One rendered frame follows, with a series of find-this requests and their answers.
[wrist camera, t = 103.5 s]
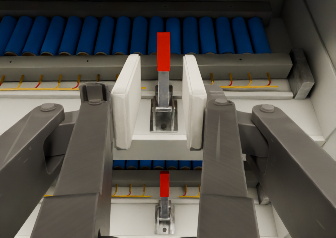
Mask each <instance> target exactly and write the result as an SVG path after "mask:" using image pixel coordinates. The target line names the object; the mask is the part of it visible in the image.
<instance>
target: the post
mask: <svg viewBox="0 0 336 238"><path fill-rule="evenodd" d="M305 2H306V4H307V6H308V8H309V11H310V13H311V15H312V18H313V20H314V22H315V25H316V27H317V29H318V32H319V34H320V36H321V39H322V41H323V43H324V45H325V48H326V50H327V52H328V55H329V57H330V59H331V62H332V64H333V66H334V69H335V71H336V0H305ZM288 3H289V0H284V4H283V8H282V12H281V16H280V18H283V16H284V14H285V11H286V8H287V6H288ZM322 148H323V149H324V150H325V151H326V152H327V153H328V154H329V155H330V156H331V157H332V158H333V159H334V160H335V161H336V131H335V132H334V133H333V134H332V136H331V137H330V138H329V139H328V140H327V141H326V143H325V144H324V145H323V146H322Z"/></svg>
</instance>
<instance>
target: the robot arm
mask: <svg viewBox="0 0 336 238"><path fill-rule="evenodd" d="M79 91H80V99H81V105H80V109H79V110H76V111H70V112H65V111H64V107H63V105H61V104H57V103H44V104H43V105H40V106H37V107H36V108H34V109H33V110H32V111H30V112H29V113H28V114H27V115H25V116H24V117H23V118H22V119H20V120H19V121H18V122H17V123H16V124H14V125H13V126H12V127H11V128H9V129H8V130H7V131H6V132H4V133H3V134H2V135H1V136H0V238H15V236H16V235H17V234H18V232H19V231H20V229H21V228H22V227H23V225H24V224H25V222H26V221H27V220H28V218H29V217H30V215H31V214H32V212H33V211H34V210H35V208H36V207H37V205H38V204H39V203H40V201H41V200H42V198H43V197H44V196H45V194H46V193H47V191H48V190H49V188H50V187H51V186H52V184H53V183H54V181H55V180H56V179H57V177H58V176H59V178H58V181H57V184H56V188H55V191H54V194H53V196H47V197H45V198H44V199H43V201H42V204H41V207H40V210H39V213H38V216H37V219H36V222H35V224H34V227H33V230H32V233H31V236H30V238H118V237H114V236H110V225H111V202H112V179H113V155H114V148H115V149H117V151H128V149H130V148H131V143H132V139H133V134H134V130H135V125H136V121H137V116H138V112H139V107H140V103H141V98H142V81H141V57H140V56H139V54H131V55H130V56H129V57H128V59H127V61H126V63H125V65H124V67H123V69H122V71H121V73H120V75H119V77H118V80H117V82H116V84H107V83H105V82H88V83H84V84H82V85H81V86H80V87H79ZM182 101H183V110H184V120H185V129H186V138H187V148H188V149H190V151H201V150H202V149H203V162H202V175H201V188H200V200H199V213H198V226H197V237H181V238H261V237H260V231H259V225H258V219H257V213H256V207H255V202H254V199H253V198H249V195H248V188H247V181H246V174H245V167H244V160H243V154H245V155H246V161H247V162H248V164H249V166H250V168H251V169H252V171H253V173H254V174H255V176H256V178H257V179H258V181H259V183H260V185H261V186H262V188H263V190H264V191H265V193H266V195H267V197H268V198H269V200H270V202H271V203H272V205H273V207H274V208H275V210H276V212H277V214H278V215H279V217H280V219H281V220H282V222H283V224H284V226H285V227H286V229H287V231H288V232H289V234H290V236H291V237H292V238H336V161H335V160H334V159H333V158H332V157H331V156H330V155H329V154H328V153H327V152H326V151H325V150H324V149H323V148H322V147H321V146H319V145H318V144H317V143H316V142H315V141H314V140H313V139H312V138H311V137H310V136H309V135H308V134H307V133H306V132H305V131H304V130H302V129H301V128H300V127H299V126H298V125H297V124H296V123H295V122H294V121H293V120H292V119H291V118H290V117H289V116H288V115H287V114H286V113H284V112H283V111H282V110H281V109H280V108H278V107H276V106H273V105H271V104H270V105H269V104H260V105H256V106H254V107H253V108H252V113H248V112H242V111H238V110H236V105H235V103H234V102H232V101H230V100H227V98H226V96H225V93H224V91H223V89H222V88H221V87H220V86H218V85H204V83H203V80H202V77H201V74H200V70H199V67H198V64H197V61H196V58H195V57H194V55H185V56H184V57H183V81H182ZM113 140H114V147H113Z"/></svg>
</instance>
